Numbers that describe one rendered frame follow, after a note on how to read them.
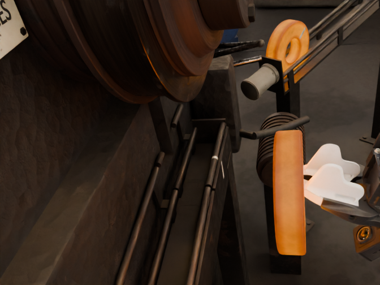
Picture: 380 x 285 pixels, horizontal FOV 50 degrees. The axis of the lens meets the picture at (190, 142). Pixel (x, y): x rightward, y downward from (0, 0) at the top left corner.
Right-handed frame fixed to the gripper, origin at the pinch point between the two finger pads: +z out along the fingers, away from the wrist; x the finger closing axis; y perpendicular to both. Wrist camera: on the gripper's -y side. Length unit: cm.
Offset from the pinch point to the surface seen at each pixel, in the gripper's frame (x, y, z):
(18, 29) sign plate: 1.8, 15.1, 32.2
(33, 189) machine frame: 8.8, -1.4, 29.8
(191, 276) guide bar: 5.2, -17.7, 10.0
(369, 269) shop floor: -48, -76, -44
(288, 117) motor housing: -59, -31, -7
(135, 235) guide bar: 2.4, -14.8, 19.3
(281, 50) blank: -62, -13, 0
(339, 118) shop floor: -135, -78, -42
